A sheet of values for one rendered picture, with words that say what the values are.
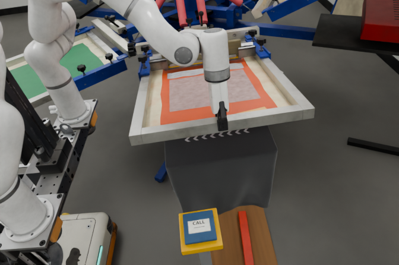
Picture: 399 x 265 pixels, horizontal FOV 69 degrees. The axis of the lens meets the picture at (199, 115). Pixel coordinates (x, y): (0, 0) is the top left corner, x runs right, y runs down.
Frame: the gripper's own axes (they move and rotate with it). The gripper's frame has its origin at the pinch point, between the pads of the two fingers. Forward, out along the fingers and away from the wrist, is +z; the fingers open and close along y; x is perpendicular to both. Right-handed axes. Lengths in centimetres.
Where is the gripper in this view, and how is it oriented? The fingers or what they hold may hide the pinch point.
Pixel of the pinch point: (221, 121)
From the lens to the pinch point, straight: 92.0
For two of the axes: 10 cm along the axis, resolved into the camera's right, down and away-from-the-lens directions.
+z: 1.2, 8.6, 5.0
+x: 9.9, -1.5, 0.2
